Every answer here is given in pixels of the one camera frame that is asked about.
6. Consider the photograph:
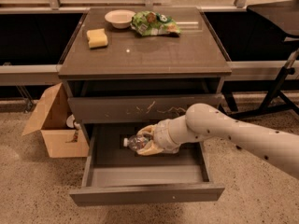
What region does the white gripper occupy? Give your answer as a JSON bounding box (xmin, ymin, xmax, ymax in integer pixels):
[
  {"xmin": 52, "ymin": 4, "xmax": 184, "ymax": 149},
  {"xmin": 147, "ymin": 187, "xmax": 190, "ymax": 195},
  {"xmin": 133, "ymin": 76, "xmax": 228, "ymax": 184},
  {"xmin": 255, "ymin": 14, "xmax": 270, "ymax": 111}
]
[{"xmin": 137, "ymin": 119, "xmax": 179, "ymax": 156}]

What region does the clear plastic water bottle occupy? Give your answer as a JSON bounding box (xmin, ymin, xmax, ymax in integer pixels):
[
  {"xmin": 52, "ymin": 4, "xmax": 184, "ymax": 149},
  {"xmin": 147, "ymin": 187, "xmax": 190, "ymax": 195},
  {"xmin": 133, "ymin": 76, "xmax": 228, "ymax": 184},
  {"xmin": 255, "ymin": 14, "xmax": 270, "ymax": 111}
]
[{"xmin": 123, "ymin": 134, "xmax": 152, "ymax": 152}]

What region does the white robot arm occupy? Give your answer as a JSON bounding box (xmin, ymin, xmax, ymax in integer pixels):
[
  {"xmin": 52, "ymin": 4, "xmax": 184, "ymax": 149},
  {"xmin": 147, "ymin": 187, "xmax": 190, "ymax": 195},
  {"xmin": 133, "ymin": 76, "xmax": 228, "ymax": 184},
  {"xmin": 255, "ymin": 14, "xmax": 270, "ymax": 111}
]
[{"xmin": 138, "ymin": 104, "xmax": 299, "ymax": 178}]

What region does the closed grey upper drawer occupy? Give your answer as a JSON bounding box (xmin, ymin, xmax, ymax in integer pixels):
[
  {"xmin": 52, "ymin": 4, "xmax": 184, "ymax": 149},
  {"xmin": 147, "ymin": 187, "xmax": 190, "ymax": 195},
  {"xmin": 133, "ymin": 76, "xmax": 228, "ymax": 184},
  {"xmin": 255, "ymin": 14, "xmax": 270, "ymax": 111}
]
[{"xmin": 68, "ymin": 94, "xmax": 221, "ymax": 123}]

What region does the open grey lower drawer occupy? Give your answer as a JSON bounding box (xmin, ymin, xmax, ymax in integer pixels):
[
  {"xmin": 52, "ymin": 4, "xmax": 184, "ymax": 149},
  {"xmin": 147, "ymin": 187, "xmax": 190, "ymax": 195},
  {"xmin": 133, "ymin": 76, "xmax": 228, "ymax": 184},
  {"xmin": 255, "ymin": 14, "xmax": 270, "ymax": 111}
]
[{"xmin": 70, "ymin": 123, "xmax": 224, "ymax": 206}]

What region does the grey drawer cabinet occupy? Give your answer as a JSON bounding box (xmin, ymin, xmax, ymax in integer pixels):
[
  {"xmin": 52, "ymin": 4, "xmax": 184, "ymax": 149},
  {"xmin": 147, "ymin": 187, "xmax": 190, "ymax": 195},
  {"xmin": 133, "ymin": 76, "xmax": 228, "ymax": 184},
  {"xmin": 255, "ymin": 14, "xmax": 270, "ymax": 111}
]
[{"xmin": 59, "ymin": 7, "xmax": 231, "ymax": 138}]

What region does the open cardboard box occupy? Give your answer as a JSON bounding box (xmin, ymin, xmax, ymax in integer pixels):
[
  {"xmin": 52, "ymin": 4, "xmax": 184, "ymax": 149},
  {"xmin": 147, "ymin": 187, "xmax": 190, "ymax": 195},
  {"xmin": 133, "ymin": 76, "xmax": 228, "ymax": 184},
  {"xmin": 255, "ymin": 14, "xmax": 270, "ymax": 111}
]
[{"xmin": 22, "ymin": 83, "xmax": 89, "ymax": 158}]

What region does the yellow sponge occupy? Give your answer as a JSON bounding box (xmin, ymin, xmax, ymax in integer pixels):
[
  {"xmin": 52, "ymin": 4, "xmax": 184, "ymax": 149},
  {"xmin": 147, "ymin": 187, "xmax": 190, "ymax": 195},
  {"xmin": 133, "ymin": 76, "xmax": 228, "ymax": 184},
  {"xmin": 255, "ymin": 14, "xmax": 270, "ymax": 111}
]
[{"xmin": 86, "ymin": 28, "xmax": 108, "ymax": 49}]

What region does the green chip bag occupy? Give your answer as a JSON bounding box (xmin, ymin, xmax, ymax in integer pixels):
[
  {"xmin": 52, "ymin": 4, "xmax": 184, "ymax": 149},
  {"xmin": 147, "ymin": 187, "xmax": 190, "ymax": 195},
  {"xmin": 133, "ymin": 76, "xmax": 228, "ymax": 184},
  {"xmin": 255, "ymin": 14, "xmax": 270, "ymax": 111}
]
[{"xmin": 131, "ymin": 11, "xmax": 181, "ymax": 36}]

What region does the metal window railing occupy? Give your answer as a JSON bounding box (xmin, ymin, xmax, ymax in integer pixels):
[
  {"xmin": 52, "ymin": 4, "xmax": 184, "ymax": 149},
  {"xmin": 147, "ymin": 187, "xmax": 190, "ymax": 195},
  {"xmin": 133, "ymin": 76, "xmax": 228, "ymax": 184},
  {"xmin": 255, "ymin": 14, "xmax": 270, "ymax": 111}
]
[{"xmin": 0, "ymin": 61, "xmax": 285, "ymax": 86}]

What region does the white bowl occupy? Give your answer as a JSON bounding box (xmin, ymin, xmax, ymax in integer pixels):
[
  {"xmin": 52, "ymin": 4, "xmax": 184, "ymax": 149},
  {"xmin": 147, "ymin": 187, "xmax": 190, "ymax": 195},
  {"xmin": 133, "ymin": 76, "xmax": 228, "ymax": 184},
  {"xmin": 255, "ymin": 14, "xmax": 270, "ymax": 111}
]
[{"xmin": 105, "ymin": 9, "xmax": 135, "ymax": 29}]

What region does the black folding table stand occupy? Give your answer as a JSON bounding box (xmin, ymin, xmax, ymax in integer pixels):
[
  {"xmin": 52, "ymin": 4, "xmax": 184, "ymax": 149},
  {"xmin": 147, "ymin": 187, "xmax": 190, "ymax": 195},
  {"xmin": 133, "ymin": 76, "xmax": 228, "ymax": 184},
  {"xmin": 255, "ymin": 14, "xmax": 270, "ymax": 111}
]
[{"xmin": 222, "ymin": 0, "xmax": 299, "ymax": 119}]

